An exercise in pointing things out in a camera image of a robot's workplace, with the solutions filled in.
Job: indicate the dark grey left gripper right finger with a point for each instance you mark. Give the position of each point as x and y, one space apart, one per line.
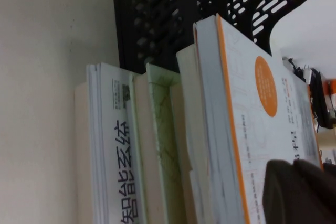
323 200

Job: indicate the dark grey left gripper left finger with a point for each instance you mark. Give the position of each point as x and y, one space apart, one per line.
281 197

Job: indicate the white orange ROS2 book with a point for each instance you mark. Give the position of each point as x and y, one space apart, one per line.
249 129

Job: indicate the white book with dashboard photo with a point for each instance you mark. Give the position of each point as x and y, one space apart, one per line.
189 103

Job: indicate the pale green cover book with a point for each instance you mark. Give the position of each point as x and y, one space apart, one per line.
164 119

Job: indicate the white book large black characters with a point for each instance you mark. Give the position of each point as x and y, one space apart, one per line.
115 142

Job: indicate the black perforated plastic book stand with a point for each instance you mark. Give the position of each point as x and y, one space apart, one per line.
123 11

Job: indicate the black and orange device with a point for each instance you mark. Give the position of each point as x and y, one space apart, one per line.
319 98

